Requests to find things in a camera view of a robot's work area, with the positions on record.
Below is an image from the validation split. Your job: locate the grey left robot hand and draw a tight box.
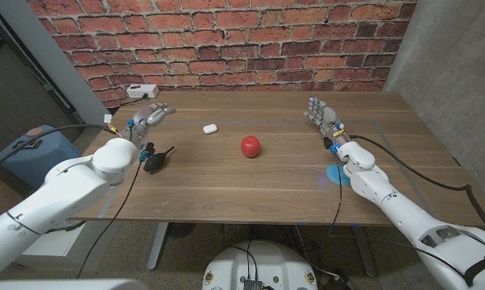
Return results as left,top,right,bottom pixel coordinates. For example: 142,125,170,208
121,102,177,162

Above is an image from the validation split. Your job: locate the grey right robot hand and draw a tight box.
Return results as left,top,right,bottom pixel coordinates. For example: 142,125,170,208
304,96,350,149

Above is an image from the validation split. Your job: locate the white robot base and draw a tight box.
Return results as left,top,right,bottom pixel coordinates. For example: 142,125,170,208
201,240,319,290

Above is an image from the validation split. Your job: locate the white power strip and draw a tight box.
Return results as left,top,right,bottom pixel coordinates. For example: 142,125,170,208
126,84,160,100

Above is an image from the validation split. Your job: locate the blue round disc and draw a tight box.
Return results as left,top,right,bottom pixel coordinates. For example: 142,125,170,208
325,163,351,187

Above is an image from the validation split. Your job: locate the red apple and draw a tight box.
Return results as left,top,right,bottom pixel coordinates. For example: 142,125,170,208
240,135,262,159

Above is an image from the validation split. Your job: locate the blue storage box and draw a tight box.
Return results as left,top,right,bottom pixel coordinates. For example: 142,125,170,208
0,124,82,189

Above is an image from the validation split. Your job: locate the red brick print backdrop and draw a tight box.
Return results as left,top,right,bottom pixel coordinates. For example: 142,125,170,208
27,0,419,109

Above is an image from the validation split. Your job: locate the black round floor fan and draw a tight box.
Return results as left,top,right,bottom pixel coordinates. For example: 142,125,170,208
168,222,197,239

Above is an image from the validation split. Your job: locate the black phone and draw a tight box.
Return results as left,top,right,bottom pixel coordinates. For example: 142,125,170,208
12,139,39,151

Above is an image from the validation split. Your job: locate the grey metal table leg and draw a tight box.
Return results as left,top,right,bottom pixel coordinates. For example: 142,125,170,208
147,222,169,271
350,226,377,279

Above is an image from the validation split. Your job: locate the white floor platform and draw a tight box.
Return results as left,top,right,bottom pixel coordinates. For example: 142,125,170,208
15,219,121,271

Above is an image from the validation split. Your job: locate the white robot torso edge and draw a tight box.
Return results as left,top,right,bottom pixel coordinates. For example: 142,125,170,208
0,279,147,290

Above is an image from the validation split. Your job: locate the black power strip cord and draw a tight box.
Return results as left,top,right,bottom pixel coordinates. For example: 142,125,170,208
119,93,150,107

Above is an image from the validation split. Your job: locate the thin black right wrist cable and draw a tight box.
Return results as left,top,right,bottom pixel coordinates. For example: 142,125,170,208
328,163,343,238

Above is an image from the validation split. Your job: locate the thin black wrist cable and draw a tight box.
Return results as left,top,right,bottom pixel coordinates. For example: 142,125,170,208
76,159,143,280
328,163,343,238

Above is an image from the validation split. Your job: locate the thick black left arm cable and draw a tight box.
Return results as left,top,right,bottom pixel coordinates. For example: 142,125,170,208
0,123,118,176

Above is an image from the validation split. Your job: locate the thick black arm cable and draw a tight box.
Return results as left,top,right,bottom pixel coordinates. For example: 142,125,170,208
0,123,118,176
349,135,485,242

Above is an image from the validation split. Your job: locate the thin black left wrist cable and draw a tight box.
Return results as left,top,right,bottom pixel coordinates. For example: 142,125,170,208
76,159,143,280

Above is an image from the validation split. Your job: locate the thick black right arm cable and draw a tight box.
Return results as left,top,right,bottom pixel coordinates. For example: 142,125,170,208
349,135,485,242

